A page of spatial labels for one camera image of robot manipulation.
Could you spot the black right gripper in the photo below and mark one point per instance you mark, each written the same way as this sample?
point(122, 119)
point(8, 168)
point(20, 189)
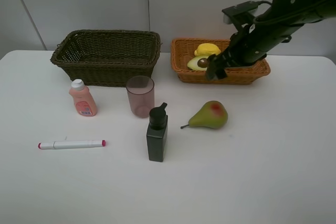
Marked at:
point(246, 51)

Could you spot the halved toy avocado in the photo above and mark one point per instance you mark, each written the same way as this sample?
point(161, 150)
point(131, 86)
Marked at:
point(198, 63)

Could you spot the yellow toy lemon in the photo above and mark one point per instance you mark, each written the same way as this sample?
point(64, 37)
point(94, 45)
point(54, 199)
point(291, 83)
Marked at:
point(207, 49)

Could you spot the green red toy pear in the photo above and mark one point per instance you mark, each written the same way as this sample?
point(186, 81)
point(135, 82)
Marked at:
point(212, 115)

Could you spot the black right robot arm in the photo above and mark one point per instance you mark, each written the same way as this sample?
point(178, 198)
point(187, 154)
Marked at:
point(295, 13)

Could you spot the orange wicker basket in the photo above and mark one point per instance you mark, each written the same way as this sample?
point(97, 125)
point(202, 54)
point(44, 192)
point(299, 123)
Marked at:
point(182, 51)

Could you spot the translucent pink plastic cup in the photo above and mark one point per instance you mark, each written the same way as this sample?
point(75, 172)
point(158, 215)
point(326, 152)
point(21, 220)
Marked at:
point(140, 90)

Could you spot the dark green pump bottle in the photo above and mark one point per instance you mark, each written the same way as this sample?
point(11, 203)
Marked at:
point(156, 134)

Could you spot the dark brown wicker basket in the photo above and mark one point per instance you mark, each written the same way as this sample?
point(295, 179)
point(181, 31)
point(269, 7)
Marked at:
point(107, 58)

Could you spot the pink lotion bottle white cap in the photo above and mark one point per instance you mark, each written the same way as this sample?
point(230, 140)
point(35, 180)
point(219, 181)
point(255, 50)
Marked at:
point(82, 99)

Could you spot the white marker with pink ends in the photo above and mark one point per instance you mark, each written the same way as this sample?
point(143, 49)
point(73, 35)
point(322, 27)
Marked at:
point(64, 145)

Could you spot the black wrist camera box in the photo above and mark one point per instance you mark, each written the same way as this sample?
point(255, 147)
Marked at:
point(240, 13)

